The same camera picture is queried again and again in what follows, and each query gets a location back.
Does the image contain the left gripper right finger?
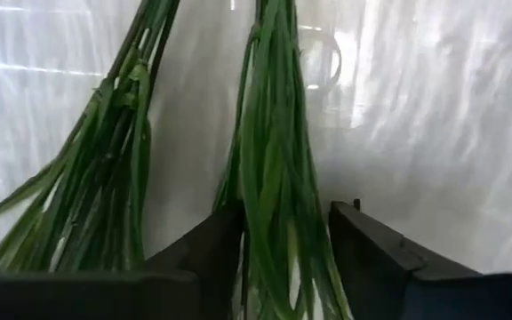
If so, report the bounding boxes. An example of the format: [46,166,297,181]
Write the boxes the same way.
[328,199,482,320]

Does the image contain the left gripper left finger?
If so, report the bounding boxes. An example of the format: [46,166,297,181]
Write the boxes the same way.
[143,207,247,320]

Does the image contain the white flower bunch green leaves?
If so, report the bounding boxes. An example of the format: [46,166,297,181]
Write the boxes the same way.
[212,0,356,320]

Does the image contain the orange flower bunch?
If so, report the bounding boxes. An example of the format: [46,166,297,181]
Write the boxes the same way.
[0,0,182,274]

